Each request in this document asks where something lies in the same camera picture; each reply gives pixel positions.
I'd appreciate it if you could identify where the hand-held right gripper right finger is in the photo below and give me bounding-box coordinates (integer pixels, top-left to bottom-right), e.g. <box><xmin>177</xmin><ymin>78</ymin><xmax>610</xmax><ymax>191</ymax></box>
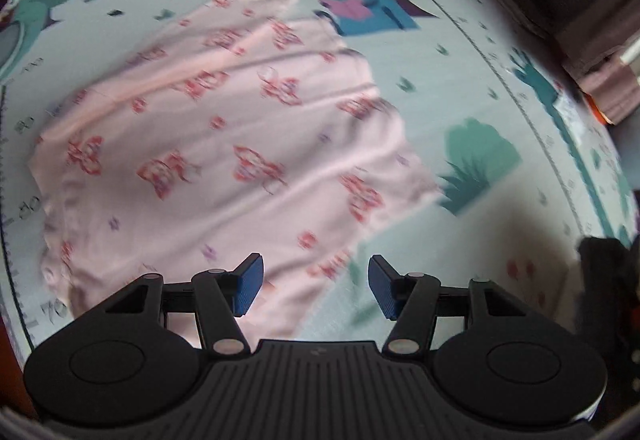
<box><xmin>367</xmin><ymin>255</ymin><xmax>526</xmax><ymax>355</ymax></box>

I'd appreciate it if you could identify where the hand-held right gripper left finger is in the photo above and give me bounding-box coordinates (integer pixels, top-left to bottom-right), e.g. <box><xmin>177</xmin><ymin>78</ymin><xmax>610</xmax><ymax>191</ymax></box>
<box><xmin>102</xmin><ymin>252</ymin><xmax>265</xmax><ymax>358</ymax></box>

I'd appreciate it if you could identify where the pink butterfly print garment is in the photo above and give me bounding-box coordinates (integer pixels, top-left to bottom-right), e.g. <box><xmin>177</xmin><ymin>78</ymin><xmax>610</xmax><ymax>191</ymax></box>
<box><xmin>27</xmin><ymin>0</ymin><xmax>443</xmax><ymax>341</ymax></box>

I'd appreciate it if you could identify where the cartoon printed play mat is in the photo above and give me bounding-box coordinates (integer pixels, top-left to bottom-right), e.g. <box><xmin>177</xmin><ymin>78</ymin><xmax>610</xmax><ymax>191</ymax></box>
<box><xmin>0</xmin><ymin>0</ymin><xmax>638</xmax><ymax>371</ymax></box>

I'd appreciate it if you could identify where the dusty pink cloth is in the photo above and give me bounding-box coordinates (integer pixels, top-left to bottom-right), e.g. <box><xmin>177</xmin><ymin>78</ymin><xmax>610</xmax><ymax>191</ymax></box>
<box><xmin>562</xmin><ymin>32</ymin><xmax>640</xmax><ymax>125</ymax></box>

